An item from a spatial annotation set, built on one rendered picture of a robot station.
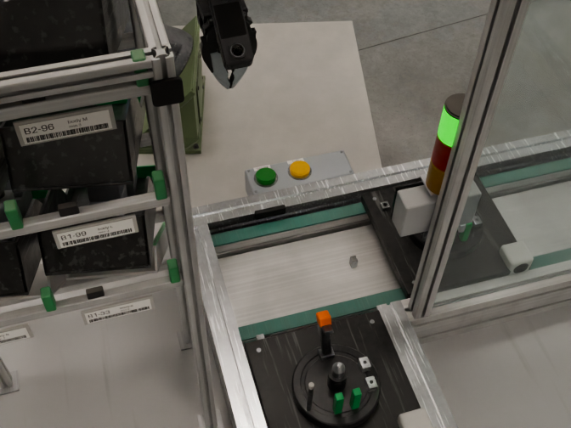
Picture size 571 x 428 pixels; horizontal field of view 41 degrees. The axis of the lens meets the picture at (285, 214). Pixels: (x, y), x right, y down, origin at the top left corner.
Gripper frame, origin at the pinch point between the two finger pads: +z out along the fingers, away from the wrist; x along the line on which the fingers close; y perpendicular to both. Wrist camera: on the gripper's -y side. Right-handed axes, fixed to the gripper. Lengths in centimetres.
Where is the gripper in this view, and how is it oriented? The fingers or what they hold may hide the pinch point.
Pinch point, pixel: (230, 85)
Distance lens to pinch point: 130.7
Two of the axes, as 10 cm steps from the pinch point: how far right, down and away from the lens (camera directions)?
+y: -2.8, -7.5, 6.0
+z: -0.2, 6.3, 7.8
